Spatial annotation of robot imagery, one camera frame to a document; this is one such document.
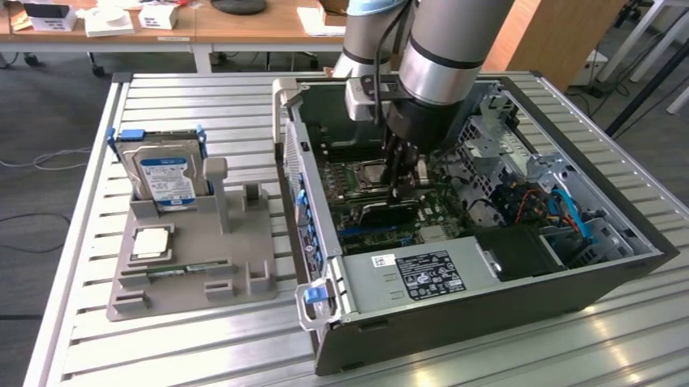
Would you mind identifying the blue data wire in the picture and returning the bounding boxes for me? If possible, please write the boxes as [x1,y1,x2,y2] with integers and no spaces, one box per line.
[553,185,599,245]

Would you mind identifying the black plastic air duct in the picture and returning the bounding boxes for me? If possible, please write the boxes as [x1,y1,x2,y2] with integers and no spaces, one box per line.
[475,224,570,282]

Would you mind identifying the white box black lid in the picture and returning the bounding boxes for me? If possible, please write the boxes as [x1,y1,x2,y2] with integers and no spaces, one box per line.
[24,2,77,32]

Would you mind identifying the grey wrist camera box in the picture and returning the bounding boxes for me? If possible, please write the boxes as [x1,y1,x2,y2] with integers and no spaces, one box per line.
[343,77,403,122]

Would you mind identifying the flat white box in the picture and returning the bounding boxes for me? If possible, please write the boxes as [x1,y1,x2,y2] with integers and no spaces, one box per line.
[83,4,136,38]

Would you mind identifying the blue expansion slot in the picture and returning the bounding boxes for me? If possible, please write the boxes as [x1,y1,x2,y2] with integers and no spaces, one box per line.
[336,226,400,239]

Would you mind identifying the white floor device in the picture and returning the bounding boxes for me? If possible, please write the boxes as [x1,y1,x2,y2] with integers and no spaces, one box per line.
[569,48,610,88]

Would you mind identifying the wooden cabinet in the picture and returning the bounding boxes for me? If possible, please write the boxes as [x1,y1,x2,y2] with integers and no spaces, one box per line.
[481,0,630,94]

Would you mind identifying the grey parts rack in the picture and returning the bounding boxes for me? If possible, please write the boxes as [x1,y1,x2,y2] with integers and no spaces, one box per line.
[105,156,279,323]

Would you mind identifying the green RAM stick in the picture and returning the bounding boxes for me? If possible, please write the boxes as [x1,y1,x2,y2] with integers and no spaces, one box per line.
[143,262,231,277]

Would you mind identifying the CPU in metal socket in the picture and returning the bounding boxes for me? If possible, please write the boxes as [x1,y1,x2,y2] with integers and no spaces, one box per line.
[347,158,398,189]

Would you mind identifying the black drive power wire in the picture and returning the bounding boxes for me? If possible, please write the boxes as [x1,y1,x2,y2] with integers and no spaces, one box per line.
[493,181,546,227]

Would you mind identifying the small white printed box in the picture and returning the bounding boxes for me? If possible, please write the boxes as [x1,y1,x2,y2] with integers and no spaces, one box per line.
[137,2,180,31]

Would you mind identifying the black round stand base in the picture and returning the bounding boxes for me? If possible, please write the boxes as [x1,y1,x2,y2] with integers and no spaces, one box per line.
[208,0,270,16]

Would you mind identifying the grey power supply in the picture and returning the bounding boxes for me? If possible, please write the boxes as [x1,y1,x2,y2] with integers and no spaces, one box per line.
[326,236,505,316]

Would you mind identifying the green motherboard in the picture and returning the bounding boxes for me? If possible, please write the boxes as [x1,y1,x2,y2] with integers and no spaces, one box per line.
[314,151,489,256]

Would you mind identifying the black and silver PC case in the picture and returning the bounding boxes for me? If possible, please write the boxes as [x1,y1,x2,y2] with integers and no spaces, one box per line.
[270,71,681,377]

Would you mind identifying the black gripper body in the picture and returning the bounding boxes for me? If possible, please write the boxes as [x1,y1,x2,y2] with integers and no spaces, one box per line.
[382,96,465,157]

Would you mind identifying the silver disk bay cage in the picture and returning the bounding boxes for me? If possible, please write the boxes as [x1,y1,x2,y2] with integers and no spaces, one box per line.
[459,82,642,269]

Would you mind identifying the wooden desk white frame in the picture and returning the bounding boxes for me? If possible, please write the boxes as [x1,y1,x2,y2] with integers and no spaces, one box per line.
[0,0,199,77]
[192,0,348,73]

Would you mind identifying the brown cardboard piece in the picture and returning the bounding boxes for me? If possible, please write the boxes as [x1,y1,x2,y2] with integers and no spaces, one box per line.
[8,6,35,32]

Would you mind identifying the green GPU card black shroud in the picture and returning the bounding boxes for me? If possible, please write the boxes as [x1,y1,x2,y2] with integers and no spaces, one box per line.
[355,199,422,227]

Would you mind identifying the black slanted pole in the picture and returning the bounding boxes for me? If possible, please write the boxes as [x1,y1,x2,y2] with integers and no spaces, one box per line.
[605,35,689,136]

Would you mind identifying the white paper stack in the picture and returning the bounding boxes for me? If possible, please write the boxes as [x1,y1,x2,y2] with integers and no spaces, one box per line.
[295,6,348,38]

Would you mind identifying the blue release latch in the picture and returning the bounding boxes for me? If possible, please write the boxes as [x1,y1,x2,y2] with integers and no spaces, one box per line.
[302,282,328,306]

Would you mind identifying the black camera cable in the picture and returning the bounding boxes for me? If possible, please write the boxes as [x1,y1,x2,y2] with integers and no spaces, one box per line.
[370,0,415,126]

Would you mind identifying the hard disk blue carrier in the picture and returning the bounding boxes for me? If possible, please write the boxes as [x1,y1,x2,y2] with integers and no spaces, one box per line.
[104,124,212,209]

